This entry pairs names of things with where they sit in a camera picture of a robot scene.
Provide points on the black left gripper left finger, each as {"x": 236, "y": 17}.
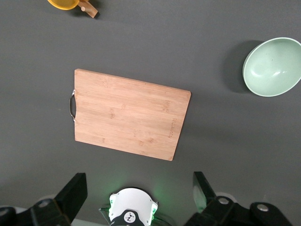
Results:
{"x": 68, "y": 200}

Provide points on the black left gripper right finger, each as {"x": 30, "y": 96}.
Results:
{"x": 223, "y": 212}

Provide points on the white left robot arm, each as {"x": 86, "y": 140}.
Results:
{"x": 129, "y": 200}

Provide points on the wooden cutting board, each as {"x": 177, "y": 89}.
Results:
{"x": 131, "y": 115}

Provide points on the light green bowl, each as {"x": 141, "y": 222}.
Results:
{"x": 272, "y": 68}

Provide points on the wooden peg rack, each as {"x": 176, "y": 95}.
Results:
{"x": 89, "y": 10}

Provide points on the yellow cup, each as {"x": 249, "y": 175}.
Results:
{"x": 63, "y": 4}

